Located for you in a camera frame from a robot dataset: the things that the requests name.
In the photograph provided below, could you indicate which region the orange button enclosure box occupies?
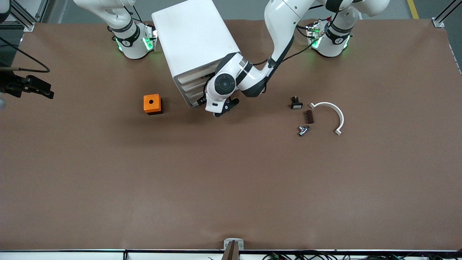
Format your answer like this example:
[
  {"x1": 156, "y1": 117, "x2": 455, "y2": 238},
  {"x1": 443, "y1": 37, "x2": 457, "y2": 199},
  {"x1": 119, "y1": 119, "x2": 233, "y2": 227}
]
[{"x1": 143, "y1": 94, "x2": 163, "y2": 115}]

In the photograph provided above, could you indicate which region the white plastic drawer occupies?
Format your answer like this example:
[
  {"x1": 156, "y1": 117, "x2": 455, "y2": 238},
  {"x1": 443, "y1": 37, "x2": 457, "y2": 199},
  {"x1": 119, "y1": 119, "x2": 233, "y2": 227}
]
[{"x1": 187, "y1": 93, "x2": 208, "y2": 109}]

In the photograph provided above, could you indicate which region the white drawer cabinet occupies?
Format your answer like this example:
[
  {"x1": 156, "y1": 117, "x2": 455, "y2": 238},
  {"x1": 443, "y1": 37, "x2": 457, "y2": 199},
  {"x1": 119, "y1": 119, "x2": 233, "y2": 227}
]
[{"x1": 152, "y1": 0, "x2": 241, "y2": 109}]

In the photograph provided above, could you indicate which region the aluminium frame post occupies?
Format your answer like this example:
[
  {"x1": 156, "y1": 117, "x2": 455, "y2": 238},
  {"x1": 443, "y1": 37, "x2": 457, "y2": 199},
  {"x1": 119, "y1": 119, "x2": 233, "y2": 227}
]
[
  {"x1": 0, "y1": 0, "x2": 49, "y2": 32},
  {"x1": 431, "y1": 0, "x2": 462, "y2": 28}
]

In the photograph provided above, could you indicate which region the black cable bundle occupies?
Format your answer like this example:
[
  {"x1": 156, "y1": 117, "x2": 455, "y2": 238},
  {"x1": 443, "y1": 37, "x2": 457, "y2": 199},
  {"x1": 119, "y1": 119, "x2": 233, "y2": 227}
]
[{"x1": 262, "y1": 250, "x2": 462, "y2": 260}]

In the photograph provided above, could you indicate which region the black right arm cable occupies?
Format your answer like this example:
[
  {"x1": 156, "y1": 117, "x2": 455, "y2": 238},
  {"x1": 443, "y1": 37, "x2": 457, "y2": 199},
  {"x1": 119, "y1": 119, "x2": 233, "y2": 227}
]
[{"x1": 0, "y1": 36, "x2": 51, "y2": 73}]

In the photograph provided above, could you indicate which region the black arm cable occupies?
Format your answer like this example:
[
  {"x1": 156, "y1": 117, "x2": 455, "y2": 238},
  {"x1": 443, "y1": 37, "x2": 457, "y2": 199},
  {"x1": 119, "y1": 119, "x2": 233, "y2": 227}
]
[
  {"x1": 252, "y1": 11, "x2": 341, "y2": 66},
  {"x1": 0, "y1": 36, "x2": 51, "y2": 73}
]

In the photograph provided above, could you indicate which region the white curved plastic clamp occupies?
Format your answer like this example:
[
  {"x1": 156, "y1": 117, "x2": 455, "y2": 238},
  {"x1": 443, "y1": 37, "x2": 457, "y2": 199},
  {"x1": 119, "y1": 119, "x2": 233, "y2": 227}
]
[{"x1": 309, "y1": 102, "x2": 345, "y2": 136}]

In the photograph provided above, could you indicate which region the black base cable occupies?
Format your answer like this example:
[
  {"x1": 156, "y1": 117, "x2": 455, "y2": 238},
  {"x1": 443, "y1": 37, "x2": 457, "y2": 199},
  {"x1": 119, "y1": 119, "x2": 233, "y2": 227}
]
[{"x1": 296, "y1": 21, "x2": 319, "y2": 39}]

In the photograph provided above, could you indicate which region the grey metal edge bracket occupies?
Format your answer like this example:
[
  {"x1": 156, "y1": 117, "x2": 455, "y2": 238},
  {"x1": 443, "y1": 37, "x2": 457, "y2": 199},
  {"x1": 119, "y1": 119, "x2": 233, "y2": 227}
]
[{"x1": 223, "y1": 238, "x2": 244, "y2": 260}]

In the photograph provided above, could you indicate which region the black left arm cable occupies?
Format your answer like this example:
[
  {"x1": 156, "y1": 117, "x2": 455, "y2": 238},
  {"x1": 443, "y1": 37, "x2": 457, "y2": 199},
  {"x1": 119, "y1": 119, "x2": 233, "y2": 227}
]
[{"x1": 252, "y1": 11, "x2": 341, "y2": 66}]

